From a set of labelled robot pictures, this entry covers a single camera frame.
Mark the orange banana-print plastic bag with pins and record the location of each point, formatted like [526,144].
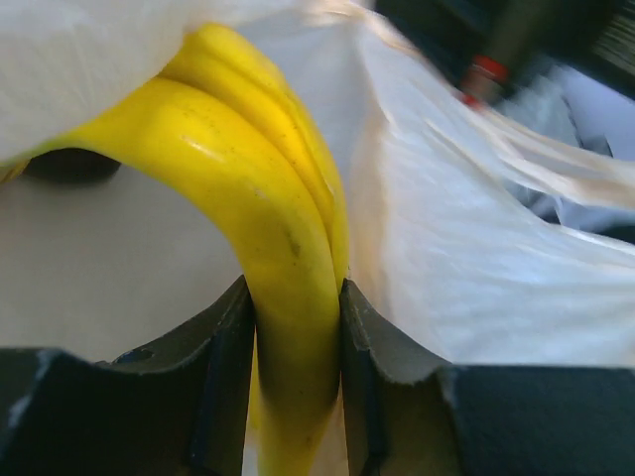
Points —
[441,242]

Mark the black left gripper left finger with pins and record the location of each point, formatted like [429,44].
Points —
[176,405]

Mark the yellow banana bunch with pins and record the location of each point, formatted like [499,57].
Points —
[221,125]

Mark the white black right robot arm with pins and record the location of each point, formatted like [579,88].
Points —
[492,49]

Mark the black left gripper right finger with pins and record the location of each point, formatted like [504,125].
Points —
[408,411]

